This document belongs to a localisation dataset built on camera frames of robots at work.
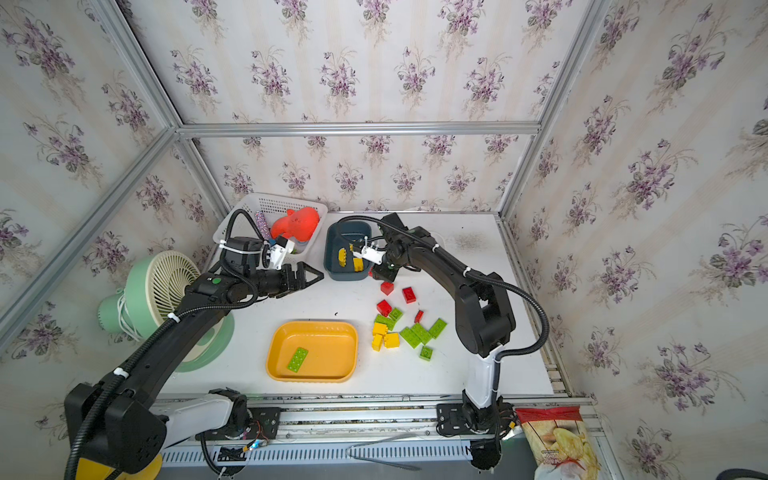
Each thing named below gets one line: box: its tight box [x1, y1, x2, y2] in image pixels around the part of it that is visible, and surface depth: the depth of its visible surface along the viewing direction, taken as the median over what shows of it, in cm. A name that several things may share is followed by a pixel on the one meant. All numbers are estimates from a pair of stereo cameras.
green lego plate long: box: [399, 326, 421, 349], surface depth 90 cm
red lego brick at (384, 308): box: [376, 299, 393, 317], surface depth 94 cm
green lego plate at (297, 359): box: [286, 347, 309, 373], surface depth 84 cm
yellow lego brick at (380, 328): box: [372, 322, 389, 336], surface depth 90 cm
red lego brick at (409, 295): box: [402, 286, 417, 304], surface depth 97 cm
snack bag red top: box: [516, 406, 601, 480], surface depth 67 cm
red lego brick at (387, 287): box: [380, 281, 395, 296], surface depth 99 cm
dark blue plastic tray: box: [324, 221, 373, 281], surface depth 107 cm
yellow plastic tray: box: [266, 320, 359, 383], surface depth 86 cm
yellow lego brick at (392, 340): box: [383, 333, 401, 349], surface depth 88 cm
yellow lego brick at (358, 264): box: [353, 257, 365, 272], surface depth 103 cm
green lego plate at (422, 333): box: [411, 322, 432, 345], surface depth 90 cm
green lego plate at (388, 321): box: [374, 314, 397, 331], surface depth 92 cm
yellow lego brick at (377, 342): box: [371, 334, 383, 352], surface depth 86 cm
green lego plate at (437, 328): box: [428, 317, 448, 339], surface depth 91 cm
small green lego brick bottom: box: [419, 346, 433, 361], surface depth 86 cm
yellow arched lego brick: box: [338, 247, 347, 268], surface depth 106 cm
